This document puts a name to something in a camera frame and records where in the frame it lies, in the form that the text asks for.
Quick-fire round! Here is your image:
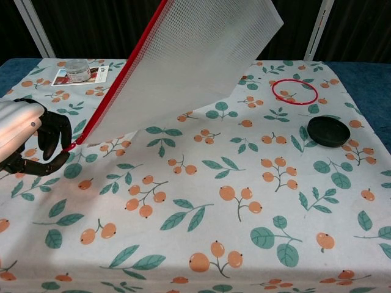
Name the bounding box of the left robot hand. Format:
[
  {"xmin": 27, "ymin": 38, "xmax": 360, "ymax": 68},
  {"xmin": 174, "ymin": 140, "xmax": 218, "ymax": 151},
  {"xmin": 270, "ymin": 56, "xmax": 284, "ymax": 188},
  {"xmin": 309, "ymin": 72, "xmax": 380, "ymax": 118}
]
[{"xmin": 0, "ymin": 97, "xmax": 73, "ymax": 178}]

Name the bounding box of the black pleated curtain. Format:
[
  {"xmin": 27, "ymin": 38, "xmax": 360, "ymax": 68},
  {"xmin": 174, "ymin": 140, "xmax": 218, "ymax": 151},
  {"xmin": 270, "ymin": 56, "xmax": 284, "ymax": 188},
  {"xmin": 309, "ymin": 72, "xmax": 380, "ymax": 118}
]
[{"xmin": 0, "ymin": 0, "xmax": 391, "ymax": 67}]

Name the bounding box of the floral orange berry tablecloth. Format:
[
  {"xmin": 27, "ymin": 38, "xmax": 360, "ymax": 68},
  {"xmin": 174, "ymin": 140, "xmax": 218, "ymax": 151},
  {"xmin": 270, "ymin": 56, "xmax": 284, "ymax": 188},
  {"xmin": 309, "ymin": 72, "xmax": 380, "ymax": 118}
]
[{"xmin": 0, "ymin": 57, "xmax": 391, "ymax": 293}]

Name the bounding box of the black round lid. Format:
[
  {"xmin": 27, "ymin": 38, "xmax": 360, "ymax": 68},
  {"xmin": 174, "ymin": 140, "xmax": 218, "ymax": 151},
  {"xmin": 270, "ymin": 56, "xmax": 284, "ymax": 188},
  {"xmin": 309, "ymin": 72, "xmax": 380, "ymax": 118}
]
[{"xmin": 307, "ymin": 115, "xmax": 351, "ymax": 150}]

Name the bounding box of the white metal frame post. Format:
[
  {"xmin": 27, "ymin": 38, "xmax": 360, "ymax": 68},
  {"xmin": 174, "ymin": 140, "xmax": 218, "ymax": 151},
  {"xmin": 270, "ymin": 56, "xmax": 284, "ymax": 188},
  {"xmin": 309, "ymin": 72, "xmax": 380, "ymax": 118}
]
[
  {"xmin": 13, "ymin": 0, "xmax": 57, "ymax": 59},
  {"xmin": 304, "ymin": 0, "xmax": 335, "ymax": 62}
]

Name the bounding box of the photo postcard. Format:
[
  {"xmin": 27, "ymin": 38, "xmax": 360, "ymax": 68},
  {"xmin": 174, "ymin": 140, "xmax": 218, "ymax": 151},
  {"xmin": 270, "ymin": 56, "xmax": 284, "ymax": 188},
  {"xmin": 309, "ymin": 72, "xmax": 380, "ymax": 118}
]
[{"xmin": 51, "ymin": 65, "xmax": 110, "ymax": 87}]

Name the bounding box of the clear plastic jar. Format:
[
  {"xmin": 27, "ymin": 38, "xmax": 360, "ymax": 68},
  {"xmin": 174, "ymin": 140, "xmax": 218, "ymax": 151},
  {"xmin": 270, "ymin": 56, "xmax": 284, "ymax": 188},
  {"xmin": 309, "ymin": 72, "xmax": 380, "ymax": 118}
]
[{"xmin": 64, "ymin": 59, "xmax": 90, "ymax": 83}]

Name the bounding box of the white mesh zipper pouch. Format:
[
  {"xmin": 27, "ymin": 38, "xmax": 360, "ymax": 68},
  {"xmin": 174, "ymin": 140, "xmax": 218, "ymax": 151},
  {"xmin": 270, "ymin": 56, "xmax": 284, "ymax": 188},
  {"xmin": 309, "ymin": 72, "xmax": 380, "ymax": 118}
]
[{"xmin": 62, "ymin": 0, "xmax": 285, "ymax": 153}]

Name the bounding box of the red thin ring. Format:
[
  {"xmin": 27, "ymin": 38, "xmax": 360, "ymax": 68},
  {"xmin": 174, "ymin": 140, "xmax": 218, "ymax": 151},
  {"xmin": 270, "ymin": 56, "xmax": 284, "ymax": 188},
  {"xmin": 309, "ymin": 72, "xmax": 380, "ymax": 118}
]
[{"xmin": 271, "ymin": 78, "xmax": 319, "ymax": 107}]

